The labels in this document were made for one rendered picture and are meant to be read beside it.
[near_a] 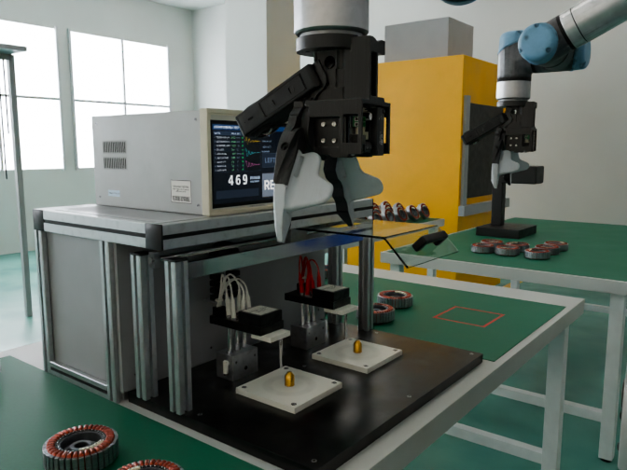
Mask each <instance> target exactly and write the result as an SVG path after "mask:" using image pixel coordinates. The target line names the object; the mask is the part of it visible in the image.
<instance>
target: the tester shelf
mask: <svg viewBox="0 0 627 470"><path fill-rule="evenodd" d="M367 216H373V199H366V198H364V199H360V200H354V219H356V218H361V217H367ZM33 219H34V229H35V230H41V231H46V232H52V233H58V234H63V235H69V236H75V237H80V238H86V239H92V240H97V241H103V242H113V243H119V244H125V245H130V246H136V247H142V248H146V249H152V250H158V251H165V250H171V249H176V248H182V247H188V246H193V245H199V244H205V243H210V242H221V241H226V240H232V239H238V238H243V237H249V236H255V235H260V234H266V233H272V232H276V231H275V226H274V212H273V209H270V210H263V211H255V212H248V213H239V214H225V215H217V216H203V215H196V214H180V213H170V212H161V211H152V210H143V209H133V208H124V207H116V206H106V205H97V204H87V205H76V206H64V207H53V208H41V209H33ZM339 221H343V220H342V219H341V218H340V217H339V216H338V215H337V213H336V203H335V201H333V202H326V203H323V204H320V205H316V206H313V207H309V208H304V209H300V210H297V211H293V213H292V217H291V226H290V229H294V228H305V227H310V226H316V225H322V224H327V223H333V222H339Z"/></svg>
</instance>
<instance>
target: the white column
mask: <svg viewBox="0 0 627 470"><path fill-rule="evenodd" d="M297 38H298V37H297V36H296V35H295V34H294V0H225V39H226V84H227V109H232V110H245V108H246V107H247V106H249V105H250V104H253V103H255V102H256V101H258V100H259V99H260V98H262V97H263V96H265V95H266V94H267V93H269V92H270V91H271V90H273V89H275V88H276V87H277V86H279V85H280V84H281V83H283V82H284V81H285V80H287V79H288V78H290V77H291V76H293V75H294V74H295V73H297V72H298V70H300V55H299V54H297Z"/></svg>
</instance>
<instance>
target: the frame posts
mask: <svg viewBox="0 0 627 470"><path fill-rule="evenodd" d="M130 255H131V275H132V314H133V334H134V354H135V375H136V394H137V397H138V398H141V397H142V398H143V400H146V401H147V400H149V399H150V397H151V396H152V397H156V396H159V391H158V368H157V345H156V322H155V298H154V276H153V268H150V267H149V263H148V258H149V253H148V251H137V252H131V253H130ZM164 269H165V295H166V319H167V344H168V368H169V394H170V411H172V412H176V414H178V415H182V414H184V413H185V410H186V411H191V410H192V383H191V354H190V324H189V295H188V258H186V257H181V256H174V257H169V258H164ZM327 284H334V285H339V286H342V245H340V246H335V247H331V248H328V258H327ZM373 289H374V238H367V237H366V239H365V240H364V241H360V242H359V265H358V329H359V330H362V329H364V331H369V330H370V329H373ZM327 322H328V323H333V324H334V325H337V324H338V323H342V315H339V314H335V313H330V312H328V313H327Z"/></svg>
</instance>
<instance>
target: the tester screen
mask: <svg viewBox="0 0 627 470"><path fill-rule="evenodd" d="M284 129H285V127H279V129H278V130H277V131H275V132H274V133H272V134H270V135H269V136H266V137H263V138H256V137H244V136H243V134H242V132H241V130H240V128H239V125H224V124H213V162H214V199H215V204H222V203H232V202H241V201H251V200H269V199H273V196H271V197H262V174H263V173H274V167H269V168H262V153H276V152H277V147H278V144H279V140H280V138H281V135H282V133H283V131H284ZM241 173H248V182H249V186H237V187H228V178H227V174H241ZM248 188H258V196H251V197H241V198H230V199H220V200H217V199H216V192H217V191H223V190H235V189H248Z"/></svg>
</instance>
